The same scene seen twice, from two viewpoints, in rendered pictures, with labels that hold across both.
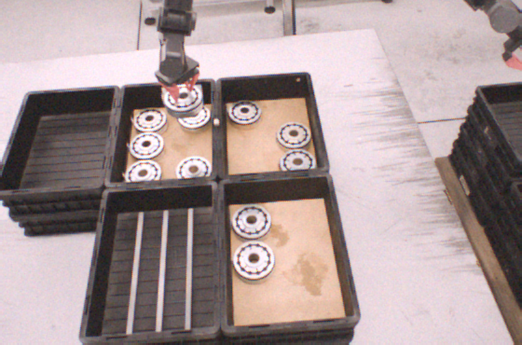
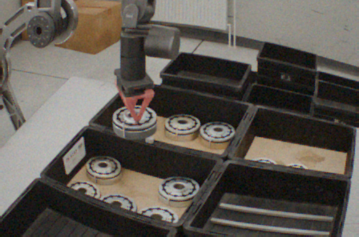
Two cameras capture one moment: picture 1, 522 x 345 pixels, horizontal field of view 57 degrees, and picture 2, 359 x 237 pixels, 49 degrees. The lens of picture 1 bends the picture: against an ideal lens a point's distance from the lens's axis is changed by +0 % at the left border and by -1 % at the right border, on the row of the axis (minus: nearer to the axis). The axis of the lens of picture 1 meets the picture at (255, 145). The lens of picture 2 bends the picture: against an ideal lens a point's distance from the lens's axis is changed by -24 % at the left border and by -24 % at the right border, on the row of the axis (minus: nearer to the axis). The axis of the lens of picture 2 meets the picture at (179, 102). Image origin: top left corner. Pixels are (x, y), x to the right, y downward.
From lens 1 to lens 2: 1.21 m
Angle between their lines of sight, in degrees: 54
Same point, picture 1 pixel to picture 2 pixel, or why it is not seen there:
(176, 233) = (239, 218)
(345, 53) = (81, 96)
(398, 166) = not seen: hidden behind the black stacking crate
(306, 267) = (304, 158)
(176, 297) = (299, 224)
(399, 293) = not seen: hidden behind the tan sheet
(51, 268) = not seen: outside the picture
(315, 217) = (270, 144)
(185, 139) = (122, 187)
